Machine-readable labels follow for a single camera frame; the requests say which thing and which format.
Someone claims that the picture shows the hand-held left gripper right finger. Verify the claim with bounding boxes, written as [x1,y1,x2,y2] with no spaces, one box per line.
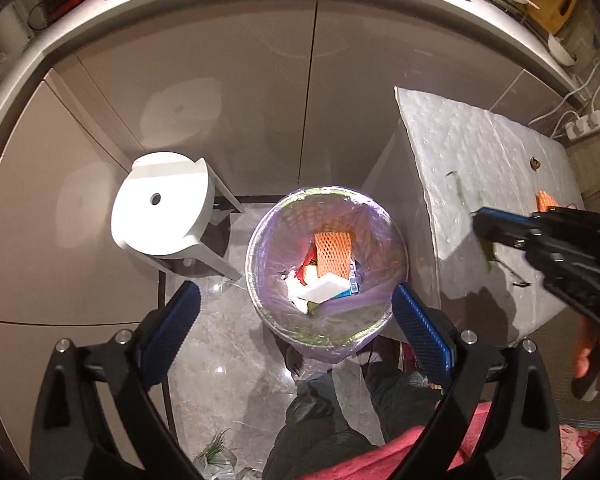
[391,282,563,480]

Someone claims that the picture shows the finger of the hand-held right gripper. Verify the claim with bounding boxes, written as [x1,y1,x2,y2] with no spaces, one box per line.
[472,219,536,253]
[474,207,538,231]

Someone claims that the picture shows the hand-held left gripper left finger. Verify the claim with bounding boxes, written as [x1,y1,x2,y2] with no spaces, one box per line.
[30,282,203,480]

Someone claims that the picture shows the orange foam fruit net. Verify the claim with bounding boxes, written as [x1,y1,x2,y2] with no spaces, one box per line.
[314,231,355,281]
[535,190,561,213]

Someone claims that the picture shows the blue white milk carton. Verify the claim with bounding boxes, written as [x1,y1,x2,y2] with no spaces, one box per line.
[300,260,363,307]

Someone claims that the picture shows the wastebasket with plastic liner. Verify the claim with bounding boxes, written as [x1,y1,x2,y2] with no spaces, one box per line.
[245,186,410,365]

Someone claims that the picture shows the white paper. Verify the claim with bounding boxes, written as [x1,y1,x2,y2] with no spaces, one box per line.
[282,272,311,312]

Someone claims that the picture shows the red snack packet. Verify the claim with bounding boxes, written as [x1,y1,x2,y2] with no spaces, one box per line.
[300,247,321,281]

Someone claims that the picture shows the person's right hand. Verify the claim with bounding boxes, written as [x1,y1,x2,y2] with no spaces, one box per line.
[574,316,600,380]

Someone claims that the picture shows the table with white cover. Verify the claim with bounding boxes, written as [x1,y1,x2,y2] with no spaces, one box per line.
[395,86,593,348]

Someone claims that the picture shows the person's dark pants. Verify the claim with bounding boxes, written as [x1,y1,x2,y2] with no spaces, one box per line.
[267,360,451,480]

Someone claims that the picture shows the white power strip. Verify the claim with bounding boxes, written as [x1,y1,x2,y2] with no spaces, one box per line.
[565,114,600,140]

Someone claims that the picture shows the person's pink garment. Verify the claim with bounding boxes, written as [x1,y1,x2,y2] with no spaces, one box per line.
[300,400,506,480]

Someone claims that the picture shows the white round stool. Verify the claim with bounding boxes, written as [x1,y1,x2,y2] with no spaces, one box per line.
[111,151,246,281]

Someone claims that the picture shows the green plant scrap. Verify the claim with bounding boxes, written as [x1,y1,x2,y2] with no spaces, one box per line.
[192,427,238,476]

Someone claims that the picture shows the white bowl with scraps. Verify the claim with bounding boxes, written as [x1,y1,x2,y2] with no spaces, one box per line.
[547,34,578,67]

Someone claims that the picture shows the pink floral cloth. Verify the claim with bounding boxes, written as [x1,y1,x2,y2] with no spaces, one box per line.
[560,425,600,480]

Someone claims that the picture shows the kitchen counter cabinet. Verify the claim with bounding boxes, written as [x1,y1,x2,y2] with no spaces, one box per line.
[0,0,591,461]

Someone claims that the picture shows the white container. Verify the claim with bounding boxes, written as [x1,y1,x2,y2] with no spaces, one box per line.
[0,2,36,53]

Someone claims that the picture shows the long white power cable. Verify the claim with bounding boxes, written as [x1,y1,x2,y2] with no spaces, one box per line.
[527,55,600,136]

